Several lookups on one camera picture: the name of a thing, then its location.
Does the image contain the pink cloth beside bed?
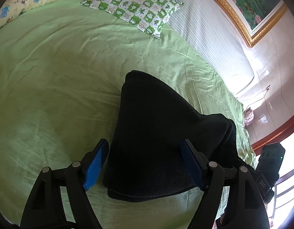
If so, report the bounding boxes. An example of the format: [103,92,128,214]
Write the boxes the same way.
[243,107,254,127]

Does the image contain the red wooden door frame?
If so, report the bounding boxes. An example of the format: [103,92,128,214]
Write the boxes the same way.
[252,116,294,155]

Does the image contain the gold framed landscape painting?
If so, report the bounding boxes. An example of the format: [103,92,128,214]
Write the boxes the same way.
[215,0,287,48]

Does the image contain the dark navy knit pants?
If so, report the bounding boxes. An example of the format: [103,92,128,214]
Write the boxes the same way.
[103,70,238,203]

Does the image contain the light green bed sheet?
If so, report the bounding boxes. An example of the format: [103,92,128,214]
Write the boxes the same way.
[0,0,257,224]

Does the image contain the green white checkered pillow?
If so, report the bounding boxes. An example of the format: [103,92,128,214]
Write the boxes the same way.
[81,0,183,39]

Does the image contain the white striped headboard cushion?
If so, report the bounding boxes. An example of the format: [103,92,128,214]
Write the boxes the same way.
[168,0,254,97]

